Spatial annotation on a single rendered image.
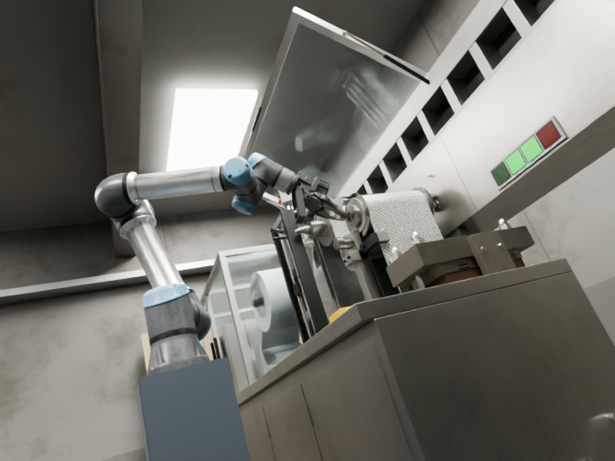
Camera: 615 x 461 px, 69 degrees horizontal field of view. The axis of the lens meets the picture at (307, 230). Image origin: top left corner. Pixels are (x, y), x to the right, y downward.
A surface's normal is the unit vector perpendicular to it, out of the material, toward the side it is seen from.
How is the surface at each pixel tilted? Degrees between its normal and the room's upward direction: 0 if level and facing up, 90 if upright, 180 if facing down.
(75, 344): 90
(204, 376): 90
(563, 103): 90
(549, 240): 90
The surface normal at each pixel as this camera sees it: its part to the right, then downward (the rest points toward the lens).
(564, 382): 0.32, -0.45
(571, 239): -0.90, 0.11
